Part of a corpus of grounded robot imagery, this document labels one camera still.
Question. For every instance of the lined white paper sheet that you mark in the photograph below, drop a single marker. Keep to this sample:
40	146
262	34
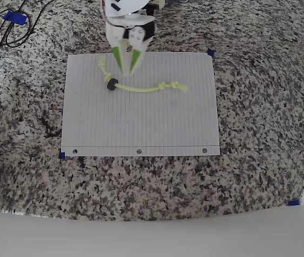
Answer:
141	125

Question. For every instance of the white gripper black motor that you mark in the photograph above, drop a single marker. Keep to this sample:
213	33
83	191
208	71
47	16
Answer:
138	37

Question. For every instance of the blue tape piece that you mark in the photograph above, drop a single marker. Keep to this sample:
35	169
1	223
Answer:
211	52
62	155
15	18
293	203

